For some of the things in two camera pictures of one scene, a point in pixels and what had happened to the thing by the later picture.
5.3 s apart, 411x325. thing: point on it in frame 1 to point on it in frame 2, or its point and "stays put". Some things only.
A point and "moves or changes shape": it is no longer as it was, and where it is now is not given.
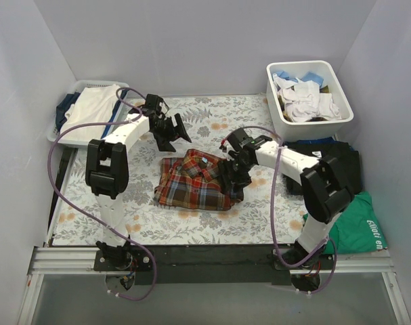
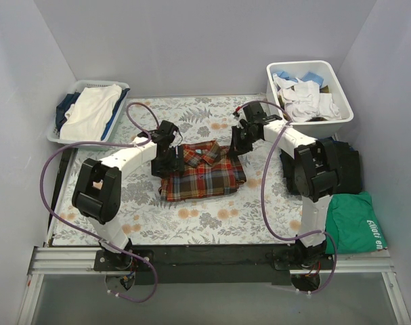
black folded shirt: (346, 154) stays put
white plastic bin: (307, 100) stays put
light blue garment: (309, 76) stays put
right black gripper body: (235, 175) to (240, 143)
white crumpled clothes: (303, 101) stays put
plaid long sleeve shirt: (193, 181) moves or changes shape
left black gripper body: (171, 131) to (169, 166)
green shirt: (357, 229) stays put
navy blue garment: (60, 117) stays put
